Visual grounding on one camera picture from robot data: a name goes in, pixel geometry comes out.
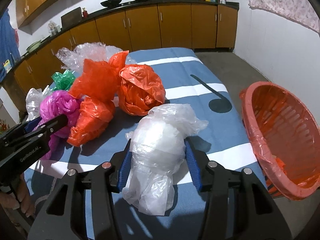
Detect red plastic bag front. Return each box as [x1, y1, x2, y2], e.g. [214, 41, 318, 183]
[67, 96, 116, 147]

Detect black wok left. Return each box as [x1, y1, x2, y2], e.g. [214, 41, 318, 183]
[100, 0, 122, 8]

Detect red bottle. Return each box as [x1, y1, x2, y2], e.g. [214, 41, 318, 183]
[82, 8, 88, 18]

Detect magenta plastic bag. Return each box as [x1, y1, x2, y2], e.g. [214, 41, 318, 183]
[34, 90, 82, 160]

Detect red plastic bag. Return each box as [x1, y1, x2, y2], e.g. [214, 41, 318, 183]
[67, 96, 116, 147]
[68, 50, 129, 102]
[117, 64, 165, 116]

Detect large bubble wrap sheet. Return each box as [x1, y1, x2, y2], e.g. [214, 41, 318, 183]
[55, 42, 123, 74]

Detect green plastic bag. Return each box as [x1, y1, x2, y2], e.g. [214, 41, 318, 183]
[52, 70, 75, 91]

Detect pink floral hanging cloth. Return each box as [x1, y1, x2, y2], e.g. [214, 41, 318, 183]
[249, 0, 319, 33]

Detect dark cutting board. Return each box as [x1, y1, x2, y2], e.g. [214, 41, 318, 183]
[61, 7, 82, 29]

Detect yellow bottle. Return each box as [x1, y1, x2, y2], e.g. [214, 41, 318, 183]
[3, 60, 12, 73]

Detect red plastic basket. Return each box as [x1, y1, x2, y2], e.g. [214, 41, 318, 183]
[239, 81, 319, 200]

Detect clear jar on counter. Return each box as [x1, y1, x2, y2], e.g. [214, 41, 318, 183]
[48, 21, 61, 36]

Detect white plastic bag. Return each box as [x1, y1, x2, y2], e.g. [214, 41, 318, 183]
[123, 103, 208, 216]

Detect blue hanging cloth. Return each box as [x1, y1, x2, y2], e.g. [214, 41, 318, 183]
[0, 9, 21, 81]

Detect blue striped tablecloth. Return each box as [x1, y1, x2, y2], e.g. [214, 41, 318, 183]
[23, 47, 267, 240]

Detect flower picture box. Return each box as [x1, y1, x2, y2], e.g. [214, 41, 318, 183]
[0, 119, 10, 134]

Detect clear plastic bag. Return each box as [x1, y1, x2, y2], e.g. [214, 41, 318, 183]
[25, 85, 52, 121]

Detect lower kitchen cabinets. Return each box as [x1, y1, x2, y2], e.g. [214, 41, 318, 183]
[7, 0, 240, 111]

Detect person left hand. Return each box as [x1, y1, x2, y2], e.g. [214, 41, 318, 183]
[0, 174, 35, 217]

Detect green basin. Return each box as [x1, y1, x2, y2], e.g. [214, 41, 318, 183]
[26, 40, 42, 53]

